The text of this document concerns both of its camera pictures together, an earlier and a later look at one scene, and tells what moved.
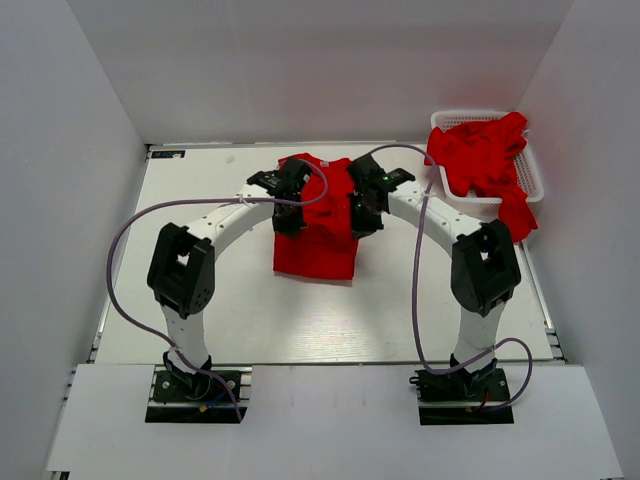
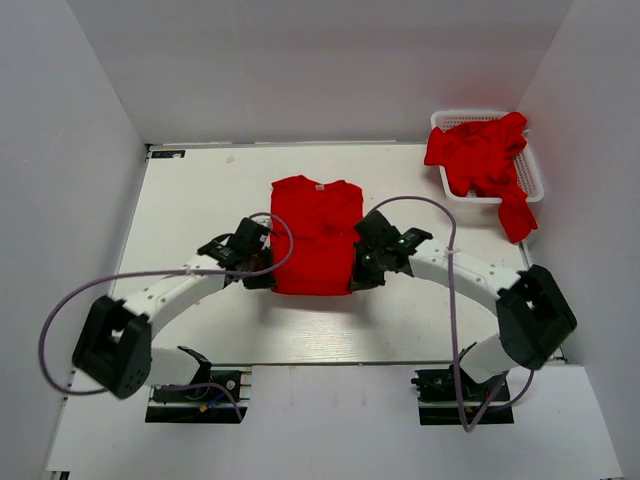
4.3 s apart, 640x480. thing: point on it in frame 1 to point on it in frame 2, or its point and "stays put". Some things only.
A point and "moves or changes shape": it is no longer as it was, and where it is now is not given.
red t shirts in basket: x=479 y=155 stays put
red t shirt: x=325 y=247 moves or changes shape
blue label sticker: x=168 y=154 stays put
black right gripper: x=360 y=227 to x=361 y=279
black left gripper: x=289 y=226 to x=266 y=280
